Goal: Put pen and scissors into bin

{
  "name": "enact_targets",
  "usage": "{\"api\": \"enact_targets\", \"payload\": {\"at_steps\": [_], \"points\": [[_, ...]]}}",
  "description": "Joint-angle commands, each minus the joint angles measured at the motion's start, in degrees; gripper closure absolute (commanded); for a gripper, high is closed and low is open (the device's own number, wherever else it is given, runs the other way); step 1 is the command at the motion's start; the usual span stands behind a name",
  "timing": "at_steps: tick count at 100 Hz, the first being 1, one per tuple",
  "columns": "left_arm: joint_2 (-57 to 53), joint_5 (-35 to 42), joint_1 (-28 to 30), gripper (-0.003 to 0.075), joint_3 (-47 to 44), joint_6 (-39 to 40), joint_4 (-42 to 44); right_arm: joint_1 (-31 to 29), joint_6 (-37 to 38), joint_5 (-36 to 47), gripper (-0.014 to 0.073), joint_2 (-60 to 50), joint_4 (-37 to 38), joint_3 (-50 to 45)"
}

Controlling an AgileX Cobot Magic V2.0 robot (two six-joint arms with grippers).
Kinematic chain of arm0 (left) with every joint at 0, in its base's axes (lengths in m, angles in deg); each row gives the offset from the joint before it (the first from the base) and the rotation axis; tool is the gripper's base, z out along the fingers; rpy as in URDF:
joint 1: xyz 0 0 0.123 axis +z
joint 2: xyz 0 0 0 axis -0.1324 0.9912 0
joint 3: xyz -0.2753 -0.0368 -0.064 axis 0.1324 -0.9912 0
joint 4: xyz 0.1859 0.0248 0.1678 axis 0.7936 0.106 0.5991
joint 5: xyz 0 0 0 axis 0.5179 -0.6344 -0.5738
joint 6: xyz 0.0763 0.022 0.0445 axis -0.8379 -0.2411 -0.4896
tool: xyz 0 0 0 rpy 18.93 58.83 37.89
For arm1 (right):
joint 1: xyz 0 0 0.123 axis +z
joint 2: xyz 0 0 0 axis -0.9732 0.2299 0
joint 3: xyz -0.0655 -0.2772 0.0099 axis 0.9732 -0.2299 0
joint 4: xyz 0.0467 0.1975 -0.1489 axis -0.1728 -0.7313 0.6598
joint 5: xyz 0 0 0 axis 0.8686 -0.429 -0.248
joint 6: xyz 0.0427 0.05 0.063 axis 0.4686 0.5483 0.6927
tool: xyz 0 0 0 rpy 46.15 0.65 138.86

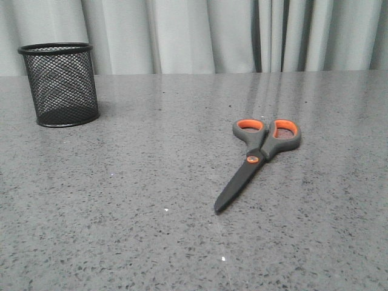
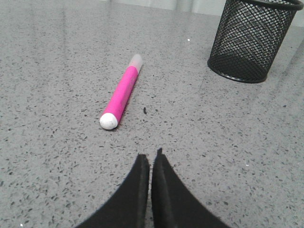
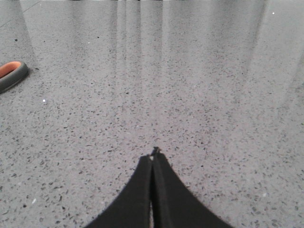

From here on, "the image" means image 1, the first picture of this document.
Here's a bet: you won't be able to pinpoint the grey orange handled scissors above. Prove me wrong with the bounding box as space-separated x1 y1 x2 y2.
213 119 301 215

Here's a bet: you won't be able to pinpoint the black mesh pen holder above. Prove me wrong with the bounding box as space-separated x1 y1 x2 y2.
18 42 99 127

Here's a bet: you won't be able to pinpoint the grey curtain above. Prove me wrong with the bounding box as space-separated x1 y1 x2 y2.
1 1 387 76

